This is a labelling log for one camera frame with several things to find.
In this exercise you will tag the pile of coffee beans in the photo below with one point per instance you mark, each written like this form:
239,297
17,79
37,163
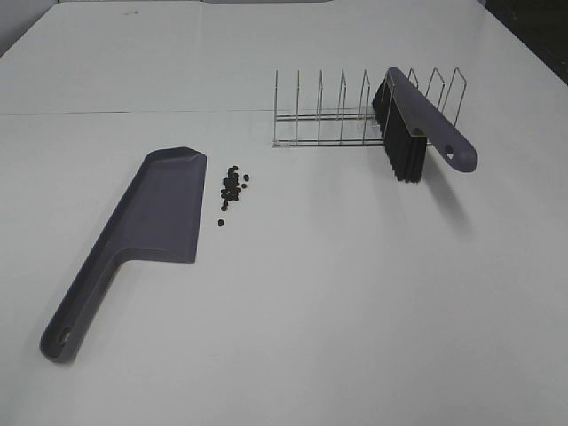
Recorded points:
233,184

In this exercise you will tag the purple plastic dustpan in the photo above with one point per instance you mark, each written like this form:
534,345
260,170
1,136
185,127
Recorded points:
157,219

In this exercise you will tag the purple brush black bristles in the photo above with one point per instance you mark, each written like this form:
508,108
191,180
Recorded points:
408,122

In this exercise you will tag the metal wire dish rack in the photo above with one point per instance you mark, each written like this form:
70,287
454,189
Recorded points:
341,125

